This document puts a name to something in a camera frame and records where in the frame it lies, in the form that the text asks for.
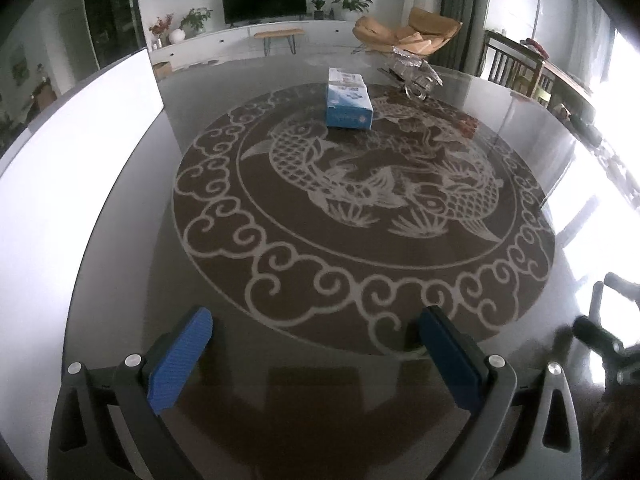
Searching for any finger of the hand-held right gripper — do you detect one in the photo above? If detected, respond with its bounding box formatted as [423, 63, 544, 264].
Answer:
[590, 272, 640, 321]
[572, 315, 628, 358]

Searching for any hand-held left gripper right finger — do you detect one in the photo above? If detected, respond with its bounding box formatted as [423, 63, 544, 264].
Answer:
[418, 305, 583, 480]

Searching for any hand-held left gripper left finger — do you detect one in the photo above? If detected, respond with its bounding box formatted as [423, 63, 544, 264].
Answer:
[47, 306, 215, 480]

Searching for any round glass desktop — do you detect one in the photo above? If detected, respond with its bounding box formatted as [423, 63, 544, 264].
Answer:
[47, 52, 640, 480]

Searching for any brown patterned round mat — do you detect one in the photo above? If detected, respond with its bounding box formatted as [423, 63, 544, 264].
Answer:
[172, 82, 556, 356]

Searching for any wooden dining table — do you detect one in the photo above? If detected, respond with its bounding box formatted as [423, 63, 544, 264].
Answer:
[530, 40, 601, 116]

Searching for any white partition board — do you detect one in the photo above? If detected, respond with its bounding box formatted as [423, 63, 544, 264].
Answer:
[0, 47, 166, 281]

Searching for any dark wooden dining chair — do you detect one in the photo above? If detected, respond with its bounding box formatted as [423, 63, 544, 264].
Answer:
[482, 30, 543, 93]

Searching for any printed tissue box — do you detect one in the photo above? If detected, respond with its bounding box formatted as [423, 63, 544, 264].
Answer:
[325, 67, 374, 130]

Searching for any dark green curtain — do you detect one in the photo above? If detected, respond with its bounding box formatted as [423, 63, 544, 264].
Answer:
[442, 0, 491, 73]

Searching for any white television cabinet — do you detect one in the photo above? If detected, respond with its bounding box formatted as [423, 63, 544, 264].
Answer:
[150, 20, 361, 68]

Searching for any red flower vase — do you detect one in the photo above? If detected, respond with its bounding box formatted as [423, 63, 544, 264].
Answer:
[149, 14, 175, 50]

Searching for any tan lounge chair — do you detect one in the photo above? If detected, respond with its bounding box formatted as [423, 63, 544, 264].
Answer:
[352, 7, 463, 61]

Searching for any green potted plant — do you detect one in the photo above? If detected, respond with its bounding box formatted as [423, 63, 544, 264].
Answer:
[180, 7, 213, 36]

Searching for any wooden bench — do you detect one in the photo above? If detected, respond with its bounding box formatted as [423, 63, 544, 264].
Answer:
[253, 28, 305, 56]

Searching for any dark tall cabinet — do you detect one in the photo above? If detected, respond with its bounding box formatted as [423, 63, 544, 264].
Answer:
[82, 0, 141, 68]

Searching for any black television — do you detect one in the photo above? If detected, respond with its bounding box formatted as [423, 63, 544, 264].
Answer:
[221, 0, 307, 26]

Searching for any large leafy potted plant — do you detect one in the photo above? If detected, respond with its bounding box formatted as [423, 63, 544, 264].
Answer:
[331, 0, 373, 22]

